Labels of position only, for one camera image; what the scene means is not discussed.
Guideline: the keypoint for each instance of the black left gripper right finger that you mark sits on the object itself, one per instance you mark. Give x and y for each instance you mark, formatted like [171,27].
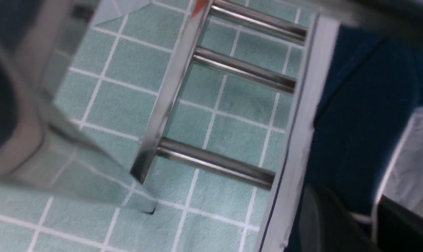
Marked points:
[325,225]

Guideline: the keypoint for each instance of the navy canvas shoe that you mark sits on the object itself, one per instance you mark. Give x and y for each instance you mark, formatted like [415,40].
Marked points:
[355,128]

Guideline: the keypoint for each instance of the stainless steel shoe rack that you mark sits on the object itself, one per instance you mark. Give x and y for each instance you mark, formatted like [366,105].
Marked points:
[35,33]

